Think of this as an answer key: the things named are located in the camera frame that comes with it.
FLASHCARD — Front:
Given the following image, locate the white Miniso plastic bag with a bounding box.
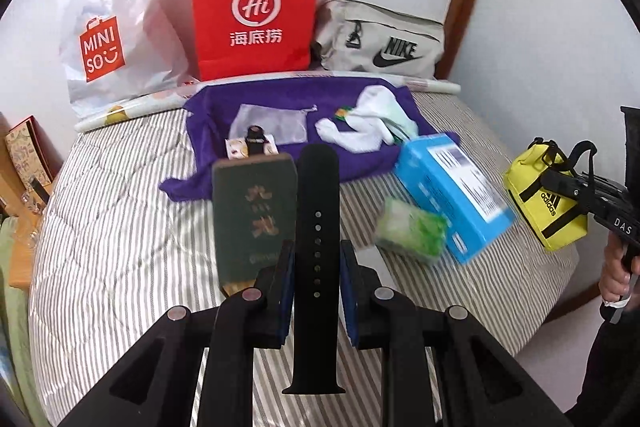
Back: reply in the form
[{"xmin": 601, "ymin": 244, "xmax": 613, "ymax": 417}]
[{"xmin": 58, "ymin": 0, "xmax": 188, "ymax": 119}]

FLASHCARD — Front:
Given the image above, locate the wooden headboard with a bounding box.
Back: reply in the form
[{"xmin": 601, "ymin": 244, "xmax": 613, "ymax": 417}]
[{"xmin": 1, "ymin": 117, "xmax": 54, "ymax": 293}]

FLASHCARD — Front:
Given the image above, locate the purple fleece cloth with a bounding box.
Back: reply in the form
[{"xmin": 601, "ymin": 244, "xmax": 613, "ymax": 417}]
[{"xmin": 160, "ymin": 75, "xmax": 437, "ymax": 202}]

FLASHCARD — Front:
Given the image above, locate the black watch strap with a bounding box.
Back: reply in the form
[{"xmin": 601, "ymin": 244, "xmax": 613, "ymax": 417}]
[{"xmin": 281, "ymin": 142, "xmax": 347, "ymax": 397}]

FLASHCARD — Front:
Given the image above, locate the mint and white sock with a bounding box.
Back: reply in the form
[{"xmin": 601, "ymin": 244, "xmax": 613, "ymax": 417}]
[{"xmin": 314, "ymin": 86, "xmax": 419, "ymax": 154}]

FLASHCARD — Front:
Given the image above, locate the red Haidilao paper bag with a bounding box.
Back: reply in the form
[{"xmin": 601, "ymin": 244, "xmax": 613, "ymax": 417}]
[{"xmin": 192, "ymin": 0, "xmax": 317, "ymax": 81}]

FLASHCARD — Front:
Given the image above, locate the person's right hand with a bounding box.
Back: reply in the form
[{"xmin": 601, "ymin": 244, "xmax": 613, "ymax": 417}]
[{"xmin": 599, "ymin": 232, "xmax": 640, "ymax": 303}]

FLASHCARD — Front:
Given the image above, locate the small black-capped bottle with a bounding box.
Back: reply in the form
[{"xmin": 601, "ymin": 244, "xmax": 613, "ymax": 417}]
[{"xmin": 245, "ymin": 124, "xmax": 267, "ymax": 156}]

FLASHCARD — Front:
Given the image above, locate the patterned gift box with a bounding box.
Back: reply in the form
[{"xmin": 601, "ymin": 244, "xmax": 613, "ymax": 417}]
[{"xmin": 4, "ymin": 116, "xmax": 53, "ymax": 187}]

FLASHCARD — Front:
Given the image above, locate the dark green tea tin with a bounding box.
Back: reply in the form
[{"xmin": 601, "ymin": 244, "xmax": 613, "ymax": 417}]
[{"xmin": 212, "ymin": 154, "xmax": 297, "ymax": 297}]

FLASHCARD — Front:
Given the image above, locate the green tissue packet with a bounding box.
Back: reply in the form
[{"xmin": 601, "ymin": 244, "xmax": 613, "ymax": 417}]
[{"xmin": 374, "ymin": 198, "xmax": 448, "ymax": 265}]

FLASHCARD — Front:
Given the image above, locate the rolled white paper poster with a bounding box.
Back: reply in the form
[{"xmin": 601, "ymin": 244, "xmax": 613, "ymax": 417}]
[{"xmin": 72, "ymin": 69, "xmax": 462, "ymax": 134}]

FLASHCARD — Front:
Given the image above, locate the small illustrated card packet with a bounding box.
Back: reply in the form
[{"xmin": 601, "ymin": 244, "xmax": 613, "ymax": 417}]
[{"xmin": 224, "ymin": 134, "xmax": 279, "ymax": 159}]

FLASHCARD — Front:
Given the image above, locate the blue tissue pack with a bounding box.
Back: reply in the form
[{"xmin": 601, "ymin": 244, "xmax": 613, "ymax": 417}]
[{"xmin": 395, "ymin": 133, "xmax": 515, "ymax": 263}]

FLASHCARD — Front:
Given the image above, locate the beige Nike waist bag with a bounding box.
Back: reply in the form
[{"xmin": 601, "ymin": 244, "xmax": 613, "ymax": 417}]
[{"xmin": 314, "ymin": 0, "xmax": 445, "ymax": 79}]

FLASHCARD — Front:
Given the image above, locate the green fruit snack packet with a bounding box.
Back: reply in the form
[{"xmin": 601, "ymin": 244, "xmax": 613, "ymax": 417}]
[{"xmin": 334, "ymin": 106, "xmax": 352, "ymax": 121}]

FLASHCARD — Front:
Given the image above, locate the yellow Adidas pouch bag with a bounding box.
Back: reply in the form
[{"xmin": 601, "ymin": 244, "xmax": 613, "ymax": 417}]
[{"xmin": 503, "ymin": 138, "xmax": 597, "ymax": 251}]

